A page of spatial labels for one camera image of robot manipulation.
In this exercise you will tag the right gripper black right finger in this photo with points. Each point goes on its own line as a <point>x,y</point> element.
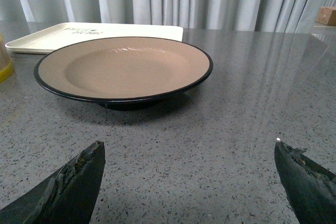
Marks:
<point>310,188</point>

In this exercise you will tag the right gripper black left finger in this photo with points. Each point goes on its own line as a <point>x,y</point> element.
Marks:
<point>68,195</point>

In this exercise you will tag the tan plate with black rim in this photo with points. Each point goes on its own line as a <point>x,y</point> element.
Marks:
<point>123,72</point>

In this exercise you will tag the cream rectangular tray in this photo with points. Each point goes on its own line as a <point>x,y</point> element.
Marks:
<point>64,34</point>

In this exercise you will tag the wooden steamer with yellow rings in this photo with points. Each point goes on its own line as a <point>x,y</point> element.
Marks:
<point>7,67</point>

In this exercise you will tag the cardboard box in background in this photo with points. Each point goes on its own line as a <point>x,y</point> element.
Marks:
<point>326,16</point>

